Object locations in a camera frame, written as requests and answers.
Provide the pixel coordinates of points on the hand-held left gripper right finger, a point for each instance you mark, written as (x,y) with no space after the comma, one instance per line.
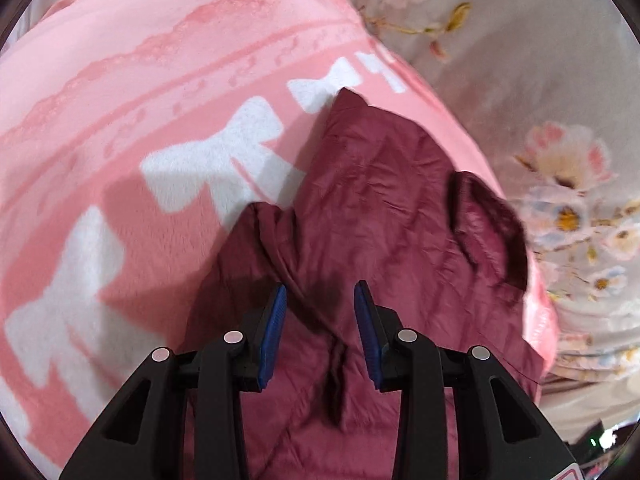
(367,335)

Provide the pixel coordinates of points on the maroon quilted jacket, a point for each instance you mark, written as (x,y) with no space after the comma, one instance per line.
(380,200)

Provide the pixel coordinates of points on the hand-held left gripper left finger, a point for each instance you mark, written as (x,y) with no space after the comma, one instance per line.
(272,335)

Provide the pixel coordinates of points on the pink blanket with white bows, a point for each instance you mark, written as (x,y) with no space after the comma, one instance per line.
(150,85)

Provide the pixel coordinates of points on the grey floral bed sheet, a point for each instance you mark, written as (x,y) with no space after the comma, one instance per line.
(525,60)

